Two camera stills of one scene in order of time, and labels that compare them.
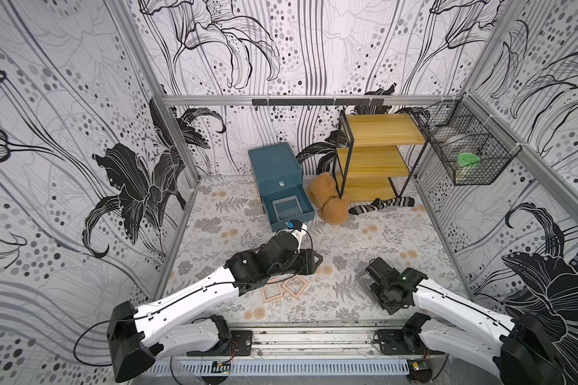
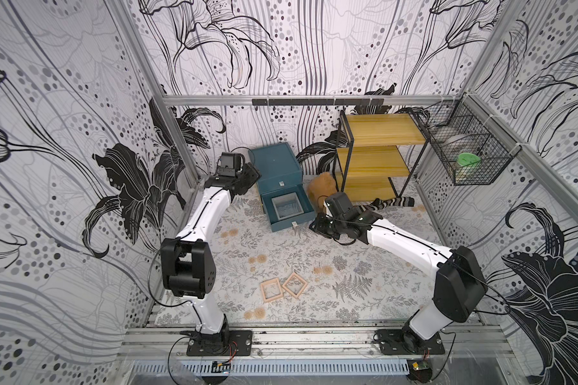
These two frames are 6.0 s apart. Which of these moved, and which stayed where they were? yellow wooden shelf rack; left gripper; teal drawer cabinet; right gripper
Moved: left gripper; right gripper
Stayed: teal drawer cabinet; yellow wooden shelf rack
